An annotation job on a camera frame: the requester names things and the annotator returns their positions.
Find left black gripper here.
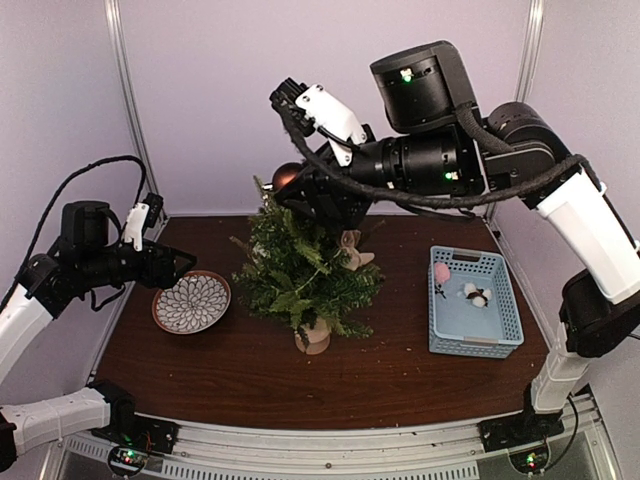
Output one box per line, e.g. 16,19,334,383
79,237,196,289

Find beige bow ornament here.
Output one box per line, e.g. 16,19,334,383
338,230,375,271

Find red bauble ornament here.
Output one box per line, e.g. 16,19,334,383
263,162,302,192

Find small green christmas tree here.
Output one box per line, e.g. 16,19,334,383
230,176,384,355

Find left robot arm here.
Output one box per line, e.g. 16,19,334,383
1,194,197,470

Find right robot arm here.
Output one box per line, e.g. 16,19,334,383
270,40,639,448

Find patterned ceramic plate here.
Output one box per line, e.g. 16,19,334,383
152,270,232,335

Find pink ornament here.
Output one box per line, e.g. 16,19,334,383
433,262,452,286

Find light blue plastic basket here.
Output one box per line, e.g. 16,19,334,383
428,246,524,359

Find white cotton ornament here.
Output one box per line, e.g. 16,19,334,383
463,283,493,308

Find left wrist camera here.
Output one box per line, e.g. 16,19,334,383
121,192,164,252

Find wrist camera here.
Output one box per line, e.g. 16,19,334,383
269,78,368,167
121,192,164,252

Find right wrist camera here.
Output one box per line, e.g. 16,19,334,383
269,78,368,167

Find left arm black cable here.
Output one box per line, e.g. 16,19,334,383
0,154,149,311

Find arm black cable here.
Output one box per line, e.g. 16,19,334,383
0,154,149,311
279,104,589,211

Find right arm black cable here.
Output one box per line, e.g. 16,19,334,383
279,104,589,211

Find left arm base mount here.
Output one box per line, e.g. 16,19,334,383
88,380,179,454

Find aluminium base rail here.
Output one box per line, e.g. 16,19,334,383
42,384,621,480

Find left aluminium corner post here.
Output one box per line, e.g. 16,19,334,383
103,0,169,221

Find aluminium corner post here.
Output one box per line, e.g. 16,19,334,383
514,0,546,103
103,0,169,221

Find right aluminium corner post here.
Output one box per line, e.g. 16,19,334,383
514,0,546,103

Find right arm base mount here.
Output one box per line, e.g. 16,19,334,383
478,385,564,453

